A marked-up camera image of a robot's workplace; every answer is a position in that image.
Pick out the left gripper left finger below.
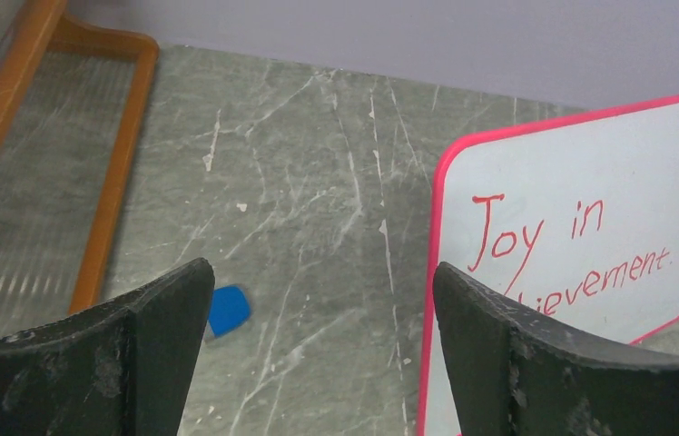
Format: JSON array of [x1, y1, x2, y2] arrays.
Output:
[[0, 258, 215, 435]]

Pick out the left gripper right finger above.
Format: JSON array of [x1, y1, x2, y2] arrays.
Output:
[[433, 263, 679, 435]]

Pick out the blue eraser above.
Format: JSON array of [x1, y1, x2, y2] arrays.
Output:
[[203, 284, 251, 342]]

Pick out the red framed whiteboard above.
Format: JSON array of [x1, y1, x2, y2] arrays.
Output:
[[417, 95, 679, 435]]

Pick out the orange wooden shelf rack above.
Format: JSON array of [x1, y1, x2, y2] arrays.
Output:
[[0, 1, 160, 320]]

